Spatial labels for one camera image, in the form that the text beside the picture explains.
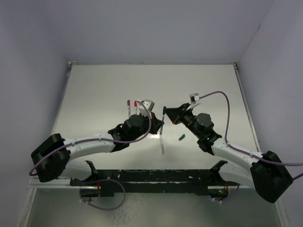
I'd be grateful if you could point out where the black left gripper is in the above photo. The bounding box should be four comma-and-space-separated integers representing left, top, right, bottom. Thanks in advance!
129, 110, 163, 142

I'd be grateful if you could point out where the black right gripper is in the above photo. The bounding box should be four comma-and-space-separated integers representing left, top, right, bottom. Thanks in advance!
163, 104, 202, 138

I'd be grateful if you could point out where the green pen cap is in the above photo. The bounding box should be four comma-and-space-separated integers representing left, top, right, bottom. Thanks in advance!
178, 134, 185, 141

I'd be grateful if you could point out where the blue whiteboard marker pen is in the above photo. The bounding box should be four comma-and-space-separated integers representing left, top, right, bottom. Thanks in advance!
160, 112, 165, 135

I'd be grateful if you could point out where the red whiteboard marker pen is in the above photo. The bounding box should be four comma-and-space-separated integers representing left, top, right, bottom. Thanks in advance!
134, 100, 138, 114

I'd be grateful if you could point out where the purple whiteboard marker pen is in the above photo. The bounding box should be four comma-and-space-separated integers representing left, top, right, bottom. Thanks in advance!
127, 99, 131, 117

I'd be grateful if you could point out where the green whiteboard marker pen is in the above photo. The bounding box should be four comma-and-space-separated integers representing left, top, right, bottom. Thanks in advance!
160, 134, 165, 155

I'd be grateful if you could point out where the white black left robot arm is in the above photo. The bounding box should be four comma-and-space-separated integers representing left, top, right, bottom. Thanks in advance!
29, 113, 164, 185

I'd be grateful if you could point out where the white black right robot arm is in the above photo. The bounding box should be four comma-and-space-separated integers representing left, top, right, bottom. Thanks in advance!
164, 103, 294, 203

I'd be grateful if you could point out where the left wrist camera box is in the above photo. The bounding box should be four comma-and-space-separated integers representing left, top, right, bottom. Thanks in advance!
137, 99, 155, 117

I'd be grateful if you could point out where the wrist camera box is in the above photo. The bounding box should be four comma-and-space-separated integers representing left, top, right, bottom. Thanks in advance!
187, 93, 201, 111
137, 99, 155, 117

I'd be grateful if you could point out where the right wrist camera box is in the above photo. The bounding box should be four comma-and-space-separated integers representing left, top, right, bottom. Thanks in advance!
187, 93, 201, 111

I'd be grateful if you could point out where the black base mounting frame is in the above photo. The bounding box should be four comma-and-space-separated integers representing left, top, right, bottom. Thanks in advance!
70, 161, 236, 197

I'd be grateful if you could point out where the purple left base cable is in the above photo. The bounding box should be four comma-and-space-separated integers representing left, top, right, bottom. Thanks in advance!
79, 177, 126, 210

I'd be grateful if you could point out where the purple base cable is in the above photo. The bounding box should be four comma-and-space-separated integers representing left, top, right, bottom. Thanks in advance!
79, 177, 126, 210
212, 183, 240, 206

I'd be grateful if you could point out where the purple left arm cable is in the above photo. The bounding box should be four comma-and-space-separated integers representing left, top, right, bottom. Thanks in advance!
28, 101, 152, 177

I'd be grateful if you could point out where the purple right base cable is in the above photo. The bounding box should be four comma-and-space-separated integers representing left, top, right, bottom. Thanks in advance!
212, 183, 240, 206

